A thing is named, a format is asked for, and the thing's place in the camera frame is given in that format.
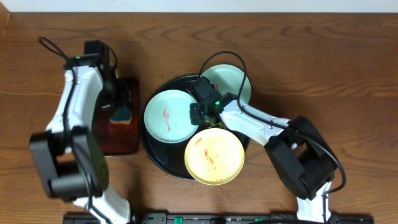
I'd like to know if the green yellow sponge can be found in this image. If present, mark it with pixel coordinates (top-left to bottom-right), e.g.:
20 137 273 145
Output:
109 105 132 125

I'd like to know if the pale green plate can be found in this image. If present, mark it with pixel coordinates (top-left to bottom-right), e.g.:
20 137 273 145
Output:
202 64 244 95

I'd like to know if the light blue plate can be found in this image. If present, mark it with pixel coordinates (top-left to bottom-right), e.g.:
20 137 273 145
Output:
144 90 198 144

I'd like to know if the yellow plate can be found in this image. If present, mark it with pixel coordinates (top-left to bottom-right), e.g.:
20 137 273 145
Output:
184 128 244 185

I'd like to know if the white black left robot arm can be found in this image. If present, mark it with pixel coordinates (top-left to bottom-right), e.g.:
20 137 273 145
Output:
29 36 132 223

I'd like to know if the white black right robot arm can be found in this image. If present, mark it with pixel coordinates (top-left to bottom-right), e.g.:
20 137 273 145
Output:
188 76 346 223

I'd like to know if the dark rectangular tray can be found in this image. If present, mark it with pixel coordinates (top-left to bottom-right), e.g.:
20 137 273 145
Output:
91 77 140 156

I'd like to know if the round black tray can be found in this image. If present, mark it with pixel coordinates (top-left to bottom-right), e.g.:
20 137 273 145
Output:
140 73 251 181

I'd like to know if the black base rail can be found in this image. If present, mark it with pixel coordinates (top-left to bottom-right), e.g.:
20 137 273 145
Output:
62 212 376 224

